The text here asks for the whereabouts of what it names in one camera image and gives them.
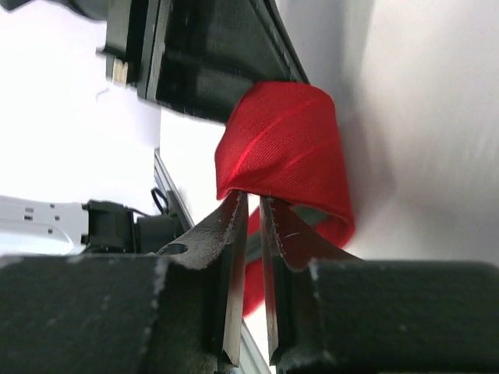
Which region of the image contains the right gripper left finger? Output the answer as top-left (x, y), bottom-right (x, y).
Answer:
top-left (1, 192), bottom-right (248, 373)

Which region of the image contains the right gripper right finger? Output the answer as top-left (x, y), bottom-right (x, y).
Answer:
top-left (260, 197), bottom-right (498, 373)

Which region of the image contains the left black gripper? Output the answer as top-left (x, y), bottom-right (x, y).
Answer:
top-left (67, 0), bottom-right (308, 123)

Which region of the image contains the red necktie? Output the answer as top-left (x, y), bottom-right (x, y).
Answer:
top-left (213, 80), bottom-right (356, 320)

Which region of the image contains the aluminium mounting rail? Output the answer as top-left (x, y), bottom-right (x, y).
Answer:
top-left (154, 147), bottom-right (271, 374)

